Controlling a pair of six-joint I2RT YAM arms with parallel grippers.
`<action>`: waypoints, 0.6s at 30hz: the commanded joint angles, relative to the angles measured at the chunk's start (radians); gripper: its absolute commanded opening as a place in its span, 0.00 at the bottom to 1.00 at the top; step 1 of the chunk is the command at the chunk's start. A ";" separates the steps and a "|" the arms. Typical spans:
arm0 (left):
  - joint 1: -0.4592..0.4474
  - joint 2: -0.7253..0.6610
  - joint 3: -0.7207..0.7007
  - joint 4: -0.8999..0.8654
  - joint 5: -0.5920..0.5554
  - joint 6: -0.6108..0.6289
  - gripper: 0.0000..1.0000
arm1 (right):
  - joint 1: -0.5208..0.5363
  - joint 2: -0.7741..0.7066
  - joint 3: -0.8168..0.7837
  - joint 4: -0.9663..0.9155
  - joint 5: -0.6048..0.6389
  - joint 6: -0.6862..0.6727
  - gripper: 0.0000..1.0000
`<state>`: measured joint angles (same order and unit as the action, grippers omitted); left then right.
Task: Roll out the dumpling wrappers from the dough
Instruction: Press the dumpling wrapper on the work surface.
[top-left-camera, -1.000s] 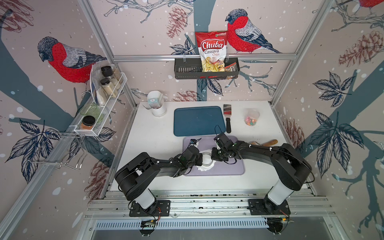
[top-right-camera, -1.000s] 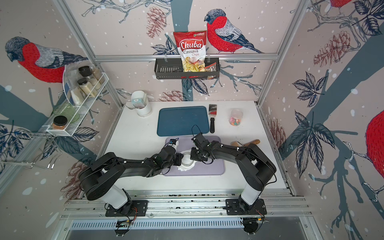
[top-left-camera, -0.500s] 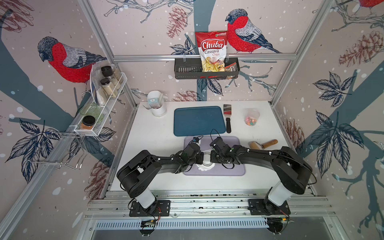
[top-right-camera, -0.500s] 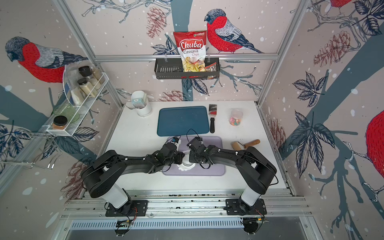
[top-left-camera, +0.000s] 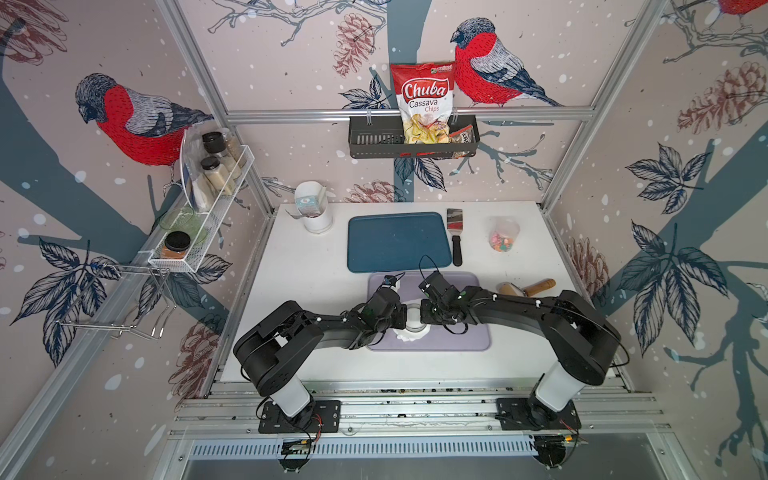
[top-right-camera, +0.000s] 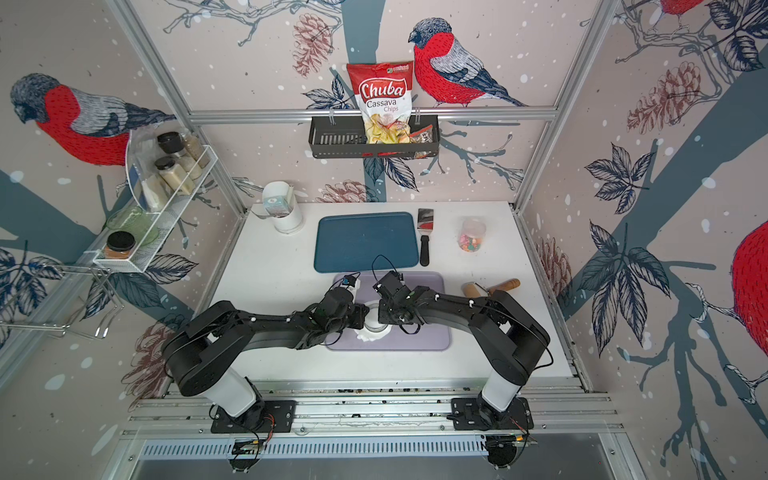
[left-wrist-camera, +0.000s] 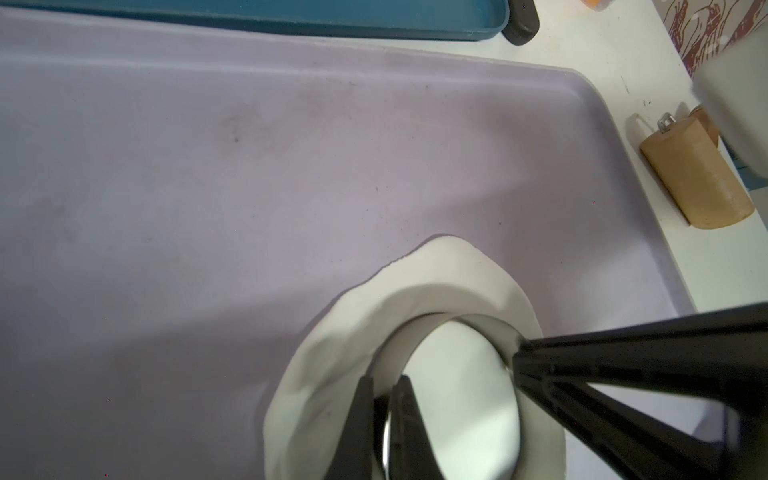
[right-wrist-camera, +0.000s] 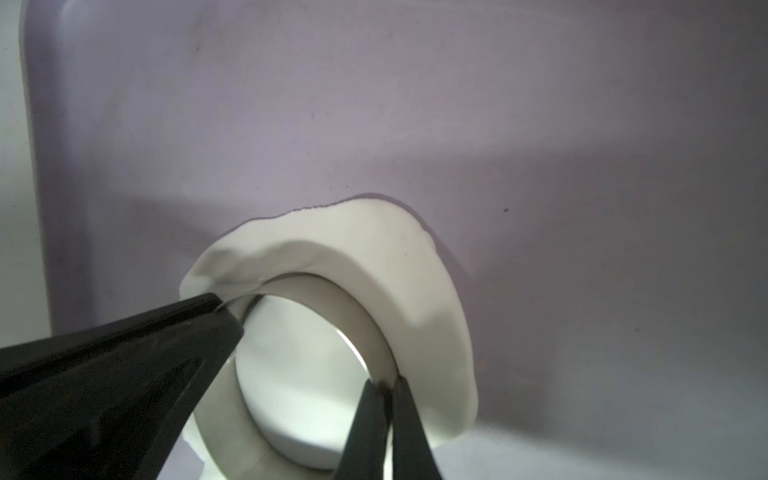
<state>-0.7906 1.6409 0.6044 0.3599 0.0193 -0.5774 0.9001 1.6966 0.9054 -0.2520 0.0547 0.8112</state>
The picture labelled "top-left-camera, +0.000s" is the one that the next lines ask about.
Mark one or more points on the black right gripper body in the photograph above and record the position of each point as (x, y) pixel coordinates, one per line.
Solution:
(432, 315)

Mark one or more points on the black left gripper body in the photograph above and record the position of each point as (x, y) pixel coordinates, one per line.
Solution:
(397, 320)

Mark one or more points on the metal ring cutter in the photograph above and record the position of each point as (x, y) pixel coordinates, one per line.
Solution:
(413, 318)

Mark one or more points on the lilac silicone mat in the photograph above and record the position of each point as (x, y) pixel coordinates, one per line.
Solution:
(475, 338)

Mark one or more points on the wooden rolling pin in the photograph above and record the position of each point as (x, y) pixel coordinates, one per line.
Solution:
(510, 289)

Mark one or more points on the white dough lump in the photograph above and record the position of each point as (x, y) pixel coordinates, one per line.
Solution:
(406, 336)

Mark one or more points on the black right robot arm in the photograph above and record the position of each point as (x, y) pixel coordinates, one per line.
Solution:
(583, 341)

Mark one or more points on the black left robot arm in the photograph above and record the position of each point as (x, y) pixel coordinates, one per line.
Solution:
(271, 353)

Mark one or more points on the clear cup with candies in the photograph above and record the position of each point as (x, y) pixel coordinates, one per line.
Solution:
(503, 234)

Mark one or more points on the teal plastic tray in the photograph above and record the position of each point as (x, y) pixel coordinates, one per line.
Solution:
(396, 242)

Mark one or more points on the small dark snack packet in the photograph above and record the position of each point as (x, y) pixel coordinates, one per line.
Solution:
(464, 135)

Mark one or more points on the white utensil holder cup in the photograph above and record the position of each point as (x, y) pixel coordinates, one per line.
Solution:
(316, 225)

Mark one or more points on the teal paper carton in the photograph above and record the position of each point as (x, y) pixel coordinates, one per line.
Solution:
(311, 205)

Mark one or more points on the red Chuba chips bag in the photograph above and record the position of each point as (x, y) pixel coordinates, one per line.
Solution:
(424, 94)

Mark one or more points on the black lid spice jar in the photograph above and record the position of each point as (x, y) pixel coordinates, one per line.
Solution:
(217, 175)
(215, 144)

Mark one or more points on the short brown powder jar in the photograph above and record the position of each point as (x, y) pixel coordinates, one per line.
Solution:
(175, 245)

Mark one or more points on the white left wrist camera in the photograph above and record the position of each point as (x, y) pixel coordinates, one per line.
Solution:
(392, 281)

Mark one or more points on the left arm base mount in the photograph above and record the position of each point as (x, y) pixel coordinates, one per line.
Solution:
(309, 424)

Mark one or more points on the black wire wall basket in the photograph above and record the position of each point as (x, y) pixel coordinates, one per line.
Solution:
(380, 137)

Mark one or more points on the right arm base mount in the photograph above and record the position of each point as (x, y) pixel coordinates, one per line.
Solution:
(555, 435)

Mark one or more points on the clear acrylic wall shelf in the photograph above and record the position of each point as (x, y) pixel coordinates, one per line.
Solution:
(199, 194)

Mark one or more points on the wire wall rack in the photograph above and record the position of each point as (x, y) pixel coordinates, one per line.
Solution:
(139, 303)

